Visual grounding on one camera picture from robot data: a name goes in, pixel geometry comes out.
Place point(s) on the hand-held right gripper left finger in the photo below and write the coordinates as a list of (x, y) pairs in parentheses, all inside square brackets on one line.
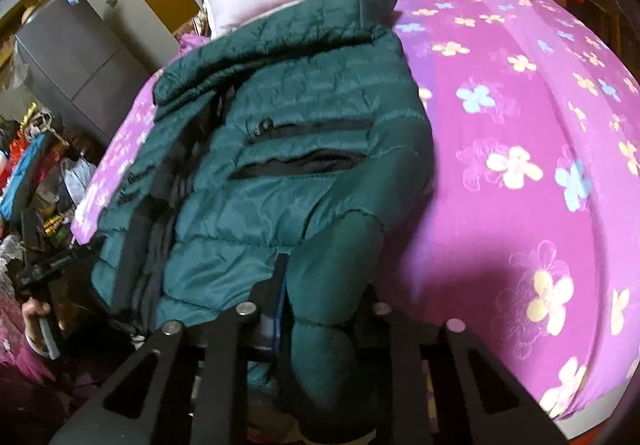
[(281, 305)]

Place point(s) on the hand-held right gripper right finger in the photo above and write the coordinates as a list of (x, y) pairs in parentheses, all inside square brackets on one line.
[(405, 355)]

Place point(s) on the dark green puffer jacket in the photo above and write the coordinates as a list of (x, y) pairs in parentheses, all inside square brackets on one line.
[(300, 125)]

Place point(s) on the person's left hand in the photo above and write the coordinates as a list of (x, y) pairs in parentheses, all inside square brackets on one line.
[(32, 315)]

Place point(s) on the white plastic bag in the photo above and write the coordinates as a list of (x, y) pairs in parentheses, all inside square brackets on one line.
[(77, 177)]

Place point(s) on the pile of assorted clutter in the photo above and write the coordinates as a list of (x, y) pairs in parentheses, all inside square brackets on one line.
[(30, 160)]

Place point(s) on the pink floral bed sheet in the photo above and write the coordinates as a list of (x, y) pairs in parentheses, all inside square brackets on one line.
[(500, 225)]

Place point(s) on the grey refrigerator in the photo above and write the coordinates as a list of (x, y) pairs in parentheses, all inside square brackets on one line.
[(85, 60)]

